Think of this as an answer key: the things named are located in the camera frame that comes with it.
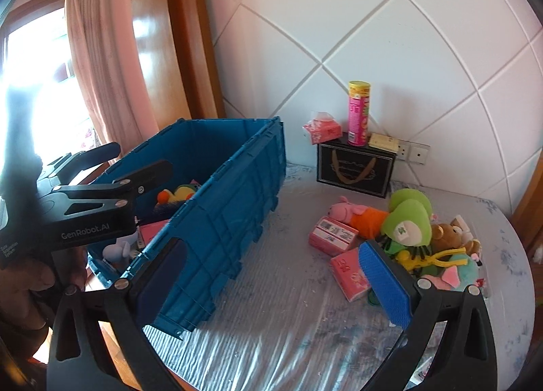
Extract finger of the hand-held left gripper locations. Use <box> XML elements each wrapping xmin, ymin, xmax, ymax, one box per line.
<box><xmin>39</xmin><ymin>142</ymin><xmax>122</xmax><ymax>187</ymax></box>
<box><xmin>52</xmin><ymin>159</ymin><xmax>174</xmax><ymax>216</ymax></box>

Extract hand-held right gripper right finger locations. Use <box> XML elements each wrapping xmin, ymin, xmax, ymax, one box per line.
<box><xmin>358</xmin><ymin>240</ymin><xmax>498</xmax><ymax>391</ymax></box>

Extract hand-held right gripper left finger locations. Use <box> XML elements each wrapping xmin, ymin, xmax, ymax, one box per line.
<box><xmin>46</xmin><ymin>238</ymin><xmax>187</xmax><ymax>391</ymax></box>

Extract blue plastic crate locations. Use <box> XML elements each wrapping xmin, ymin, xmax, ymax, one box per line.
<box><xmin>87</xmin><ymin>116</ymin><xmax>288</xmax><ymax>341</ymax></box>

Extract person's left forearm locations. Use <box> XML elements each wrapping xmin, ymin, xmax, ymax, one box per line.
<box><xmin>0</xmin><ymin>302</ymin><xmax>54</xmax><ymax>370</ymax></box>

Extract person's left hand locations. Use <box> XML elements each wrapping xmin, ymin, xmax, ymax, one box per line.
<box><xmin>0</xmin><ymin>246</ymin><xmax>88</xmax><ymax>319</ymax></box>

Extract pink floral tissue pack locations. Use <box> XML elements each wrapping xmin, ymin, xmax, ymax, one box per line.
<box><xmin>330</xmin><ymin>247</ymin><xmax>376</xmax><ymax>302</ymax></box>

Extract yellow duck plush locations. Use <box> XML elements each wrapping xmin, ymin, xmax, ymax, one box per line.
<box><xmin>157</xmin><ymin>184</ymin><xmax>198</xmax><ymax>205</ymax></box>

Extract pink packet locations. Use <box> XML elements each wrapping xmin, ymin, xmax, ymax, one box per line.
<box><xmin>136</xmin><ymin>221</ymin><xmax>169</xmax><ymax>248</ymax></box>

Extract yellow plastic tongs toy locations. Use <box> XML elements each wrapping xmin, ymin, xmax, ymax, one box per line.
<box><xmin>396</xmin><ymin>247</ymin><xmax>468</xmax><ymax>277</ymax></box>

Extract green plush toy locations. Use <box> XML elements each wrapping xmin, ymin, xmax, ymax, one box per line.
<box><xmin>380</xmin><ymin>188</ymin><xmax>434</xmax><ymax>254</ymax></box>

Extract pink box with label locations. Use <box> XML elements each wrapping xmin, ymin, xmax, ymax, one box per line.
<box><xmin>308</xmin><ymin>216</ymin><xmax>359</xmax><ymax>257</ymax></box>

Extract pink pig plush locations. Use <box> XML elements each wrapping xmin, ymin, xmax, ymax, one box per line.
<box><xmin>326</xmin><ymin>196</ymin><xmax>391</xmax><ymax>237</ymax></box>

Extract teal plush with pink ear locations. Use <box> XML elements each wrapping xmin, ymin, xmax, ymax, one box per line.
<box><xmin>422</xmin><ymin>253</ymin><xmax>483</xmax><ymax>292</ymax></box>

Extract brown bear plush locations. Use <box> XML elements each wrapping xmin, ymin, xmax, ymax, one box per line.
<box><xmin>430</xmin><ymin>223</ymin><xmax>471</xmax><ymax>254</ymax></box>

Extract window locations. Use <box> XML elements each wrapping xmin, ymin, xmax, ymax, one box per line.
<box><xmin>0</xmin><ymin>0</ymin><xmax>99</xmax><ymax>171</ymax></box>

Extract pale blue floral tablecloth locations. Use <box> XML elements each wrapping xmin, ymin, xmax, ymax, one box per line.
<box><xmin>142</xmin><ymin>158</ymin><xmax>536</xmax><ymax>384</ymax></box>

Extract pink curtain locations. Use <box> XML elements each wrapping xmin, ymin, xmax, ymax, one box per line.
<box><xmin>63</xmin><ymin>0</ymin><xmax>160</xmax><ymax>154</ymax></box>

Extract black gift box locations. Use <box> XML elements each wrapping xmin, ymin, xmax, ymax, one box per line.
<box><xmin>317</xmin><ymin>139</ymin><xmax>398</xmax><ymax>199</ymax></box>

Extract yellow notepad box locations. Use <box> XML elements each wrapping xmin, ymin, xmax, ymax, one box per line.
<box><xmin>368</xmin><ymin>132</ymin><xmax>400</xmax><ymax>153</ymax></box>

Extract pink snack can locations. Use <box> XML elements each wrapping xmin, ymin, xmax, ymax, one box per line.
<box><xmin>348</xmin><ymin>81</ymin><xmax>373</xmax><ymax>146</ymax></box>

